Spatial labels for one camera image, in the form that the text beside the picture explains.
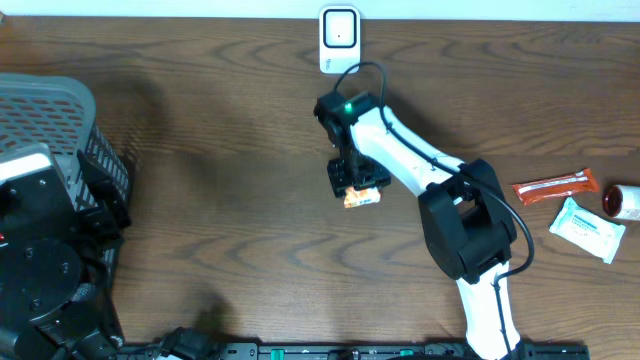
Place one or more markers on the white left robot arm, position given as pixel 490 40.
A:
pixel 55 281

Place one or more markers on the grey plastic basket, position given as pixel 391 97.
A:
pixel 60 113

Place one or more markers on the red chocolate bar wrapper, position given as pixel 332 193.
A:
pixel 556 187

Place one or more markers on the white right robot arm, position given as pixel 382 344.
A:
pixel 467 225

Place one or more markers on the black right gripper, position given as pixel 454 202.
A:
pixel 377 176

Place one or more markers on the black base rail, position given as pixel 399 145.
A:
pixel 186 343

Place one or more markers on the white barcode scanner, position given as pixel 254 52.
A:
pixel 339 39

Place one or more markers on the orange small box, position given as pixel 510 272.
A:
pixel 356 198

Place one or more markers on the teal wet wipes pack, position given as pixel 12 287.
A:
pixel 590 232

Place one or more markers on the green lid jar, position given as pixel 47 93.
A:
pixel 622 202

